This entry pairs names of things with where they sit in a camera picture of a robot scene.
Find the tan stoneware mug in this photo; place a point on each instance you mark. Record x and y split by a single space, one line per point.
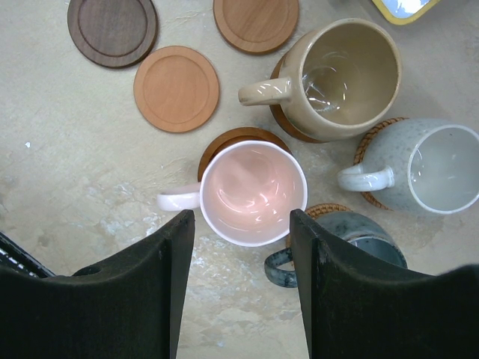
335 82

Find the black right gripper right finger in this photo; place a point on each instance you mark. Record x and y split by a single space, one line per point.
355 305

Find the woven rattan coaster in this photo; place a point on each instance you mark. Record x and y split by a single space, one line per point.
361 149
325 208

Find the light wood coaster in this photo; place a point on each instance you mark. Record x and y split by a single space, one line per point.
256 27
176 89

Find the pink mug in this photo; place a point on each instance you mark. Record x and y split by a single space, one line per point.
246 193

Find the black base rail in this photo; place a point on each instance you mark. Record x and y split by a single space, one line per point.
15 258

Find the white mug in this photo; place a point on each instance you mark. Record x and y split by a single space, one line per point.
422 166

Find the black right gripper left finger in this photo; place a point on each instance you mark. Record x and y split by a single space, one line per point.
128 305

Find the yellow-framed whiteboard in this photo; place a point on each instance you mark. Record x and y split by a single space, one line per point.
403 12

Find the ringed brown wood coaster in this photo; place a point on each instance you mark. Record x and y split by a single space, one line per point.
234 136

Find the grey stoneware cup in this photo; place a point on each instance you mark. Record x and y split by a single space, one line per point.
354 228

